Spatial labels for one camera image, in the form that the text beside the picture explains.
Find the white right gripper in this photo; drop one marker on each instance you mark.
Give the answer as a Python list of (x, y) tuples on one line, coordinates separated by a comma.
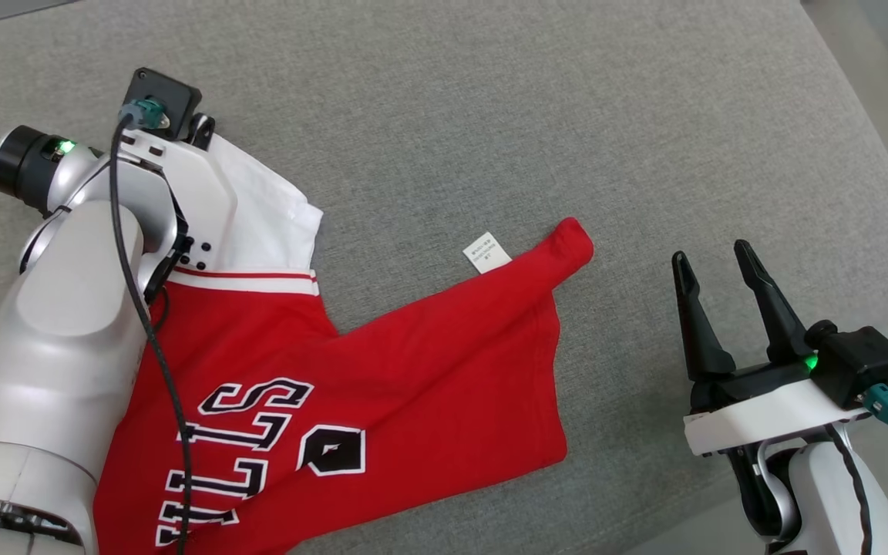
[(760, 416)]

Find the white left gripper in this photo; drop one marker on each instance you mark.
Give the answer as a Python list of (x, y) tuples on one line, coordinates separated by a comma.
[(197, 193)]

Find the red white basketball jersey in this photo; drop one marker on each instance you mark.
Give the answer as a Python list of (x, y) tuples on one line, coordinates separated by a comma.
[(413, 370)]

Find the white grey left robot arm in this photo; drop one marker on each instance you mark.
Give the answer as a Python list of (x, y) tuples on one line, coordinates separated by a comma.
[(51, 347)]

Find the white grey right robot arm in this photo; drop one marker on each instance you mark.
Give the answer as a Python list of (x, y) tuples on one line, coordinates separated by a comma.
[(814, 501)]

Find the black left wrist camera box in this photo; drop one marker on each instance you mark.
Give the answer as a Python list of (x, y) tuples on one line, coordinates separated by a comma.
[(166, 89)]

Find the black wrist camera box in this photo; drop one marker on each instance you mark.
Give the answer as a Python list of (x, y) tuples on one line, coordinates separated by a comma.
[(860, 362), (166, 89)]

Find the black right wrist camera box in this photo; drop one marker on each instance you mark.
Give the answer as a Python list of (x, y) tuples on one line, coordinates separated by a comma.
[(860, 362)]

